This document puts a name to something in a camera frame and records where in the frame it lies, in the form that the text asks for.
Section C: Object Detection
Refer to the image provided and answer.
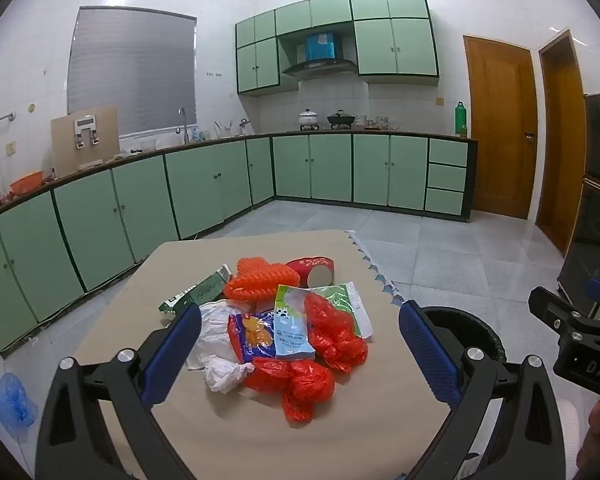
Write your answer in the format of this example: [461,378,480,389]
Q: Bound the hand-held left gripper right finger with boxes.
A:
[399,301,566,480]

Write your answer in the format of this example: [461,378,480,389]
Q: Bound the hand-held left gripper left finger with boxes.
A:
[35,304,203,480]

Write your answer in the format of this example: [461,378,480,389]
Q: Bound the black trash bin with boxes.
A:
[422,305,507,367]

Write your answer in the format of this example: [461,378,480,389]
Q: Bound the orange snack packet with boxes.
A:
[227,312,277,365]

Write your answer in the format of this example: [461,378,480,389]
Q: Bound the red plastic bag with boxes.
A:
[304,292,369,374]
[244,357,336,424]

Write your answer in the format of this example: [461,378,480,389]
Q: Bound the light blue drink carton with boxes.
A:
[273,284,317,361]

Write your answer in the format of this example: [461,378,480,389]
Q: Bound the orange foam fruit net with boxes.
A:
[236,257,301,288]
[224,279,283,304]

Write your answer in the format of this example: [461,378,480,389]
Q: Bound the green drink carton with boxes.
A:
[159,264,232,317]

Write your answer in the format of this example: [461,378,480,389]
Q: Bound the dark glass cabinet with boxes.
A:
[555,91,600,319]

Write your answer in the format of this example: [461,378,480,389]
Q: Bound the green and white plastic bag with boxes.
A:
[310,281,376,342]

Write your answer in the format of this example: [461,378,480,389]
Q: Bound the red paper cup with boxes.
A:
[285,255,336,289]

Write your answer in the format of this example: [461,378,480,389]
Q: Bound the plain wooden door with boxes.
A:
[534,28,589,257]

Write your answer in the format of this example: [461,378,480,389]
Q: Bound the blue plastic bag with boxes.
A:
[0,372,39,437]

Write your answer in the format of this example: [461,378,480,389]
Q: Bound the green base cabinets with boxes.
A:
[0,132,479,357]

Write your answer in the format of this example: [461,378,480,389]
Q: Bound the green plastic bottle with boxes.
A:
[453,101,469,137]

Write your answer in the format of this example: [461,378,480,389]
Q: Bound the orange basin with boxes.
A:
[8,169,46,196]

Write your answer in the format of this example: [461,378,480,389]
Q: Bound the wooden cutting board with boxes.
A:
[49,104,121,174]

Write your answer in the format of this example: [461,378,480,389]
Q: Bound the black wok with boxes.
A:
[327,109,356,130]

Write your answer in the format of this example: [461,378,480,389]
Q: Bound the grey window blind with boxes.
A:
[67,6,199,137]

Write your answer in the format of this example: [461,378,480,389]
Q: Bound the range hood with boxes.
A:
[282,58,360,80]

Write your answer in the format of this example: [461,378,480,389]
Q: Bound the blue box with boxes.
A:
[304,32,337,61]

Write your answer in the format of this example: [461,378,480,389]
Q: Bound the wooden door with handle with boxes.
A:
[462,33,539,220]

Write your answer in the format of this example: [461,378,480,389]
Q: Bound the green wall cabinets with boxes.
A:
[234,0,441,96]

